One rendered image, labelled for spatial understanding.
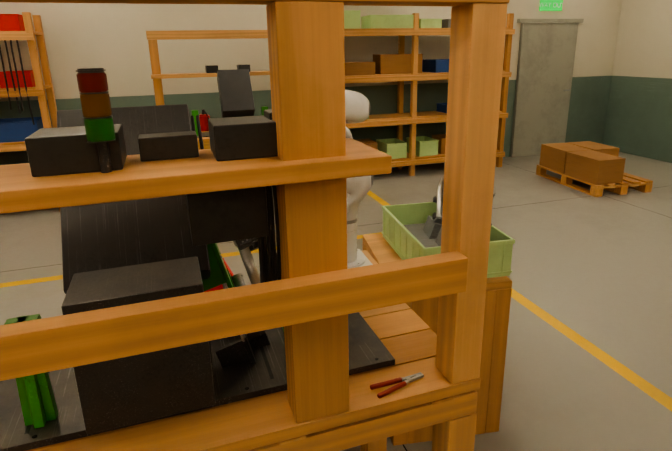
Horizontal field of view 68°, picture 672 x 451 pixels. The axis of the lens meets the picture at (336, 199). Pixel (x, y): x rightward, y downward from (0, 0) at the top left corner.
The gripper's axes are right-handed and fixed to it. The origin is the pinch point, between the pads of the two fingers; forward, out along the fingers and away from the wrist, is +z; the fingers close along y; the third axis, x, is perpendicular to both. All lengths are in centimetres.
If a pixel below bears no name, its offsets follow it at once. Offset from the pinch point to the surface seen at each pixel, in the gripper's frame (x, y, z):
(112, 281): 0.9, 16.1, 32.1
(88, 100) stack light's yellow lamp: -14, 58, 16
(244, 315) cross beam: 26.3, 27.5, 7.3
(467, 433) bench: 72, -25, -34
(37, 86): -406, -303, 117
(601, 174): -49, -378, -424
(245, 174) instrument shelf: 6.7, 47.0, -4.4
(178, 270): 3.9, 12.5, 17.7
